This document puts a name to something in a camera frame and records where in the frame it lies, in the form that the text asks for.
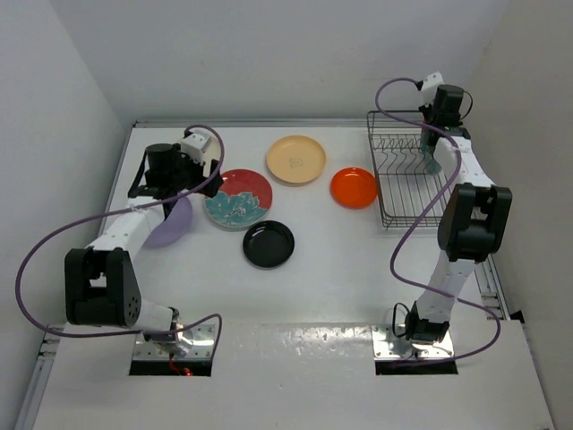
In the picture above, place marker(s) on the red teal flower plate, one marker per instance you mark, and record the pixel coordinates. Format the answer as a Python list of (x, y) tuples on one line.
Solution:
[(243, 200)]

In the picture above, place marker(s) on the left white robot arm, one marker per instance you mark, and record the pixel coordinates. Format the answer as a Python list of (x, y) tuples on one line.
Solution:
[(101, 288)]

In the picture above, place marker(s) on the lavender plastic plate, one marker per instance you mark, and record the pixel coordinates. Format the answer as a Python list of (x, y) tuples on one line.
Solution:
[(177, 224)]

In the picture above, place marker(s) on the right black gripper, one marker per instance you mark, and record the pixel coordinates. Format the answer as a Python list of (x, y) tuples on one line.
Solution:
[(428, 108)]

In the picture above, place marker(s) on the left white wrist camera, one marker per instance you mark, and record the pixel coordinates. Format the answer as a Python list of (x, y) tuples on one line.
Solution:
[(195, 146)]

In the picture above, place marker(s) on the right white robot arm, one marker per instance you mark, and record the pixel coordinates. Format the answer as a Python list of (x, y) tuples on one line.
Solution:
[(472, 225)]

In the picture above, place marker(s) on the peach beige plate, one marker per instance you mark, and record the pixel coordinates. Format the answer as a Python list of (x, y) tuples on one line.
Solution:
[(296, 159)]

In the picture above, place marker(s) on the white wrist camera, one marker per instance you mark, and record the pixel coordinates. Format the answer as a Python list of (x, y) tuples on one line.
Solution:
[(430, 84), (195, 146)]

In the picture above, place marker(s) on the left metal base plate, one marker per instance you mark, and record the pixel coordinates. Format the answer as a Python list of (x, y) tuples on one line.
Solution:
[(195, 344)]

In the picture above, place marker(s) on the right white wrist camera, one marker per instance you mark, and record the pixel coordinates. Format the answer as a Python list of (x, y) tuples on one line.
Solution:
[(430, 84)]

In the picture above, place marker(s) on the metal base plate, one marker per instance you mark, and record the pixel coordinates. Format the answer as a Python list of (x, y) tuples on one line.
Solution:
[(195, 344), (388, 347)]

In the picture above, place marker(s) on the black plate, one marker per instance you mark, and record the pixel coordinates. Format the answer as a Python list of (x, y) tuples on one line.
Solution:
[(268, 244)]

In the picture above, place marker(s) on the orange plate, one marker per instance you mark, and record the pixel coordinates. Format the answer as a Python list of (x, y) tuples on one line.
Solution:
[(354, 188)]

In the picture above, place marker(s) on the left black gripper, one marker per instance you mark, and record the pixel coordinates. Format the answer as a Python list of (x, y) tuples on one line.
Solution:
[(179, 158)]

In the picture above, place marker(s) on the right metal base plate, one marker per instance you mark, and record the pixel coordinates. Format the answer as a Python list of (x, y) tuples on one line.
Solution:
[(388, 347)]

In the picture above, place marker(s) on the black wire dish rack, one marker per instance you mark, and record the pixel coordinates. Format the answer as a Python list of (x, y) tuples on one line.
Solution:
[(408, 178)]

